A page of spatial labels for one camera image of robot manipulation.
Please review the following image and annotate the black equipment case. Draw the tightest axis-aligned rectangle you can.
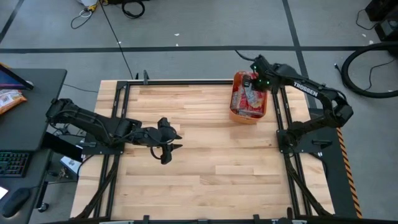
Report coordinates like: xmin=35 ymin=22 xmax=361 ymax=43
xmin=365 ymin=0 xmax=398 ymax=43

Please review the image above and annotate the red popcorn bag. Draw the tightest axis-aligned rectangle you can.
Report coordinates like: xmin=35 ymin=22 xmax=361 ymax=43
xmin=247 ymin=88 xmax=268 ymax=110
xmin=230 ymin=104 xmax=267 ymax=119
xmin=231 ymin=73 xmax=248 ymax=108

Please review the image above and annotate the thick black hose loop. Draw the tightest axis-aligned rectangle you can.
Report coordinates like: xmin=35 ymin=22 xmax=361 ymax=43
xmin=341 ymin=42 xmax=398 ymax=99

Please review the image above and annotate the black metal table frame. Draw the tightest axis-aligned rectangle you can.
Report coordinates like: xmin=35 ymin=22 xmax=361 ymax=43
xmin=73 ymin=70 xmax=336 ymax=224

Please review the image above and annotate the long black floor cable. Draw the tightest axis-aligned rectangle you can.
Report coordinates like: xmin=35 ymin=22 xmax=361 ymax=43
xmin=99 ymin=0 xmax=134 ymax=80

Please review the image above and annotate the black keyboard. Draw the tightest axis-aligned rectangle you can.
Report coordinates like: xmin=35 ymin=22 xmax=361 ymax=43
xmin=0 ymin=151 xmax=32 ymax=178

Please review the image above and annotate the orange snack bag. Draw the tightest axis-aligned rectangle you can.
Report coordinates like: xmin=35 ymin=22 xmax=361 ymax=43
xmin=0 ymin=89 xmax=28 ymax=115

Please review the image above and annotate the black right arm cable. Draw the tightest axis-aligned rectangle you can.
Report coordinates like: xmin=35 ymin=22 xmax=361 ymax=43
xmin=235 ymin=50 xmax=256 ymax=62

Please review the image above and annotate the orange plastic basket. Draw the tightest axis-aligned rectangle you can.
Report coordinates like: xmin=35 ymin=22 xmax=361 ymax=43
xmin=229 ymin=70 xmax=268 ymax=125

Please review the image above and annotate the white box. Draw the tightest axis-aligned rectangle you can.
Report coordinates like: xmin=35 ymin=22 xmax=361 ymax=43
xmin=59 ymin=155 xmax=82 ymax=175

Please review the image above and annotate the black computer mouse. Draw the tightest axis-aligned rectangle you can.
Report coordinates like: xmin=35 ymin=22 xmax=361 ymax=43
xmin=1 ymin=187 xmax=31 ymax=218

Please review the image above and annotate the black hazard striped floor plate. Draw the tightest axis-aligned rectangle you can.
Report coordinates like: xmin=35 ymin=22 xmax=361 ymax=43
xmin=309 ymin=107 xmax=363 ymax=218

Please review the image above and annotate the black desk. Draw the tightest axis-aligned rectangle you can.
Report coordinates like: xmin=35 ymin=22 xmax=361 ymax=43
xmin=0 ymin=68 xmax=68 ymax=224

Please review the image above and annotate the thin black floor cable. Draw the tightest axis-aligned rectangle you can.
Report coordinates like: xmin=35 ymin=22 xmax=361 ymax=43
xmin=356 ymin=8 xmax=379 ymax=31
xmin=334 ymin=57 xmax=398 ymax=93

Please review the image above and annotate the tilted computer screen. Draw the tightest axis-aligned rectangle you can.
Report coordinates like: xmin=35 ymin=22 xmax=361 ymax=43
xmin=0 ymin=63 xmax=34 ymax=91

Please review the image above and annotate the black coiled cable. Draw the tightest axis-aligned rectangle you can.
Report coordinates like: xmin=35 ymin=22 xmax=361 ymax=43
xmin=121 ymin=0 xmax=146 ymax=19

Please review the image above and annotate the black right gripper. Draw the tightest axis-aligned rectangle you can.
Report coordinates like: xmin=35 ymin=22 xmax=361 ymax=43
xmin=243 ymin=73 xmax=275 ymax=93

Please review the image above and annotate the white floor cable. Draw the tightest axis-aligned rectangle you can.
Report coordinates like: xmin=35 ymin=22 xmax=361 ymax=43
xmin=70 ymin=7 xmax=94 ymax=30

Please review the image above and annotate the black control box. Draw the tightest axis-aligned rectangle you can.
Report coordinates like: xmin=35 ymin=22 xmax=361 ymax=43
xmin=42 ymin=132 xmax=83 ymax=162

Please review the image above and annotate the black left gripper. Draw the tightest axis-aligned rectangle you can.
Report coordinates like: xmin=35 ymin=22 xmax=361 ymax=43
xmin=142 ymin=117 xmax=183 ymax=165

